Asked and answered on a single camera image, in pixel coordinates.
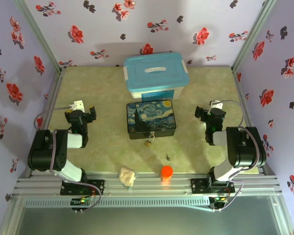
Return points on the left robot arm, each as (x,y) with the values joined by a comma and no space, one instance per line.
(46,151)

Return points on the small metal key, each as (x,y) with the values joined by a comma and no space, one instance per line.
(168,157)

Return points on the orange plastic bottle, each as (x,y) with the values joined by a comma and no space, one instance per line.
(167,171)

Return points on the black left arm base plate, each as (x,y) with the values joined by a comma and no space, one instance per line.
(98,187)

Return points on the starry night painted box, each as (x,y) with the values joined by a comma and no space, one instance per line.
(150,117)

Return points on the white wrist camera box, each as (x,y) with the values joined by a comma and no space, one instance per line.
(77,105)
(216,105)

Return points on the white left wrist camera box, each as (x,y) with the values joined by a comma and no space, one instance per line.
(77,105)

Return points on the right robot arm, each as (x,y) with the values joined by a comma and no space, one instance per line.
(245,147)

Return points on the crumpled beige paper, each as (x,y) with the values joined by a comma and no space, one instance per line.
(127,176)

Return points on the aluminium frame profile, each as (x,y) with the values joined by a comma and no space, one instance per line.
(11,215)
(253,34)
(283,215)
(52,98)
(240,85)
(36,34)

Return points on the grey metal panel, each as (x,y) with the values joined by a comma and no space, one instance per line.
(147,221)

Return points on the blue lidded plastic storage box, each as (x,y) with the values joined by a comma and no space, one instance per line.
(156,78)

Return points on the wide aluminium rail bed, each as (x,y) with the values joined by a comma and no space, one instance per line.
(147,188)

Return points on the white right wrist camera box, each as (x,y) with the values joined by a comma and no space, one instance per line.
(216,105)

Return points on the small brass padlock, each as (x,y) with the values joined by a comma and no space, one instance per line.
(149,143)

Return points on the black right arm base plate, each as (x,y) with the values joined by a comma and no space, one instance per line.
(197,186)

